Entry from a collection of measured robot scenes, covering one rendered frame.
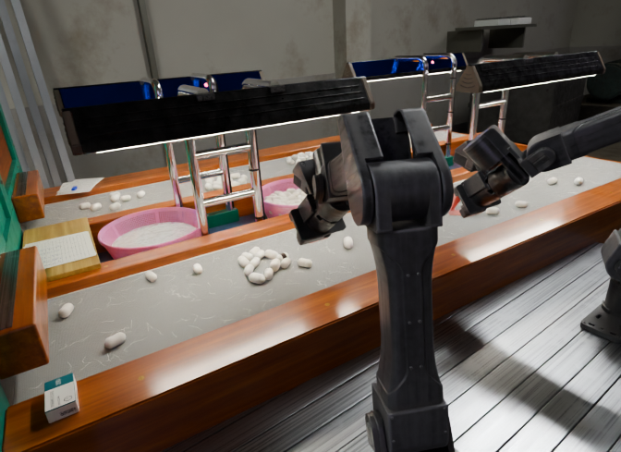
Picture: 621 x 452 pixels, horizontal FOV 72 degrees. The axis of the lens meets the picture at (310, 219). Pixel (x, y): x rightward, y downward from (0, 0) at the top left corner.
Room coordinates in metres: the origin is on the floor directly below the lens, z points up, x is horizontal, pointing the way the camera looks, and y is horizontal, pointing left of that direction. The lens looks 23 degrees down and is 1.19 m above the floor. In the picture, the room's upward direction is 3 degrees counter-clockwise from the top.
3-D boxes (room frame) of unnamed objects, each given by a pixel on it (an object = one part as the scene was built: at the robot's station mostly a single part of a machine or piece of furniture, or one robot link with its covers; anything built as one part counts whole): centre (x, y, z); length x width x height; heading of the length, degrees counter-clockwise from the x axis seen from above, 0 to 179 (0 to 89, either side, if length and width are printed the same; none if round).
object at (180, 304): (1.03, -0.28, 0.73); 1.81 x 0.30 x 0.02; 120
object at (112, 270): (1.19, -0.19, 0.71); 1.81 x 0.05 x 0.11; 120
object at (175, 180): (1.29, 0.36, 0.90); 0.20 x 0.19 x 0.45; 120
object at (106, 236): (1.03, 0.41, 0.72); 0.27 x 0.27 x 0.10
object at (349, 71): (1.83, -0.44, 1.08); 0.62 x 0.08 x 0.07; 120
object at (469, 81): (1.35, -0.72, 1.08); 0.62 x 0.08 x 0.07; 120
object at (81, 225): (0.92, 0.60, 0.77); 0.33 x 0.15 x 0.01; 30
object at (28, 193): (1.19, 0.82, 0.83); 0.30 x 0.06 x 0.07; 30
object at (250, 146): (0.94, 0.16, 0.90); 0.20 x 0.19 x 0.45; 120
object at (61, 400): (0.44, 0.34, 0.77); 0.06 x 0.04 x 0.02; 30
